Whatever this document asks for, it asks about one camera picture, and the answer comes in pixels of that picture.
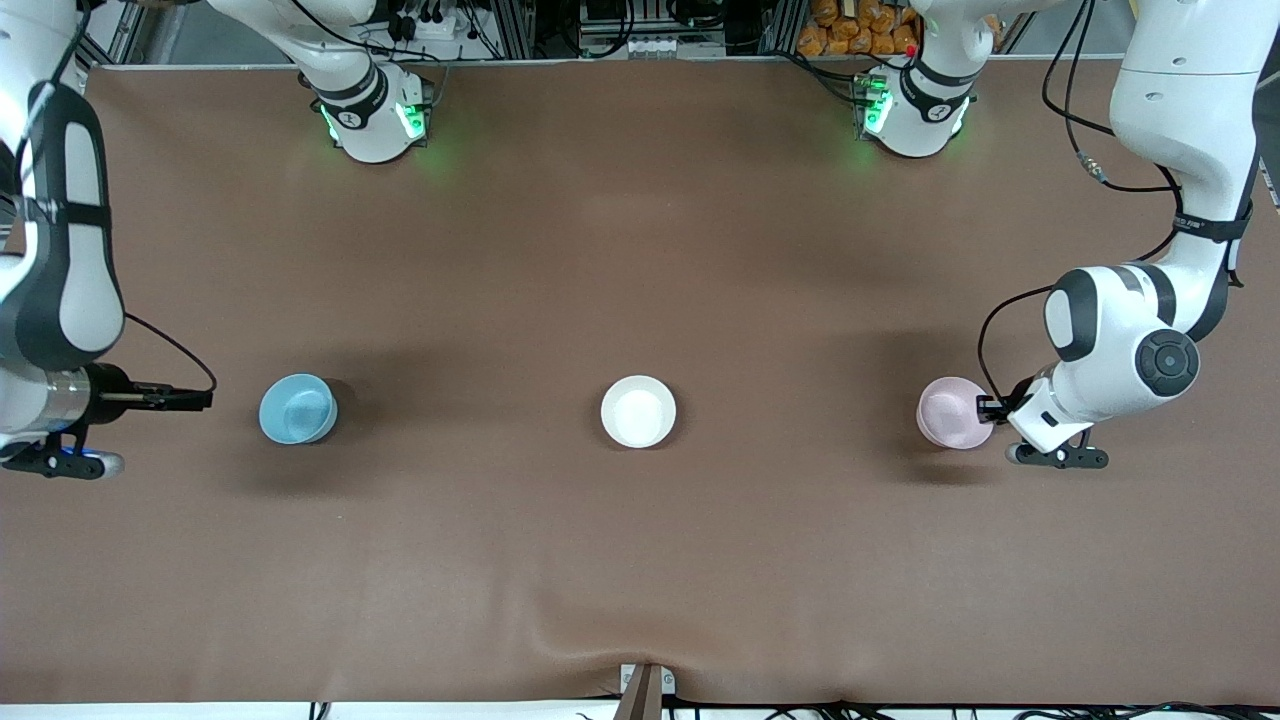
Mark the orange snack packet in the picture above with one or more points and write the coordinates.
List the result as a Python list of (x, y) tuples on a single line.
[(885, 18), (812, 42), (858, 42), (825, 12)]

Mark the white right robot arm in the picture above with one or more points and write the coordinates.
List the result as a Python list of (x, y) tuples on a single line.
[(90, 310)]

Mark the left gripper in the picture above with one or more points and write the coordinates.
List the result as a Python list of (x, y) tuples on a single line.
[(1017, 394)]

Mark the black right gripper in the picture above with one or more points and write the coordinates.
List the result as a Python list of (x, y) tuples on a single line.
[(112, 387)]

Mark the pink bowl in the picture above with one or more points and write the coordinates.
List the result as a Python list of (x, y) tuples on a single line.
[(950, 412)]

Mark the aluminium table edge rail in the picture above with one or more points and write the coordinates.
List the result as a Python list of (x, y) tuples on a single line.
[(600, 62)]

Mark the white connector block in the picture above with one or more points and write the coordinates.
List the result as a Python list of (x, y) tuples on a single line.
[(650, 46)]

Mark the front camera mount post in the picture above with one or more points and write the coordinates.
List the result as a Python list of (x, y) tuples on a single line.
[(645, 692)]

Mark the brown table mat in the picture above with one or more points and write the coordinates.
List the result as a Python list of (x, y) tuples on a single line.
[(640, 250)]

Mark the white bowl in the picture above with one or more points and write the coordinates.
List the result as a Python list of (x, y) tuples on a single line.
[(638, 412)]

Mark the blue bowl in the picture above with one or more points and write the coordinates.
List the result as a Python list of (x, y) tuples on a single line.
[(298, 410)]

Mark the aluminium frame post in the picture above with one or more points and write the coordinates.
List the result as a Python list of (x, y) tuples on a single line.
[(780, 25), (510, 30), (125, 35)]

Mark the black electronics box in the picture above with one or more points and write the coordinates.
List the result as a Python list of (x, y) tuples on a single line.
[(625, 15)]

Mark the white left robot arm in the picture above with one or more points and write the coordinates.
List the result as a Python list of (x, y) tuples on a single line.
[(1180, 120)]

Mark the white power strip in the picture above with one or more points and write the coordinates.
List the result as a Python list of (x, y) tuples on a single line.
[(440, 28)]

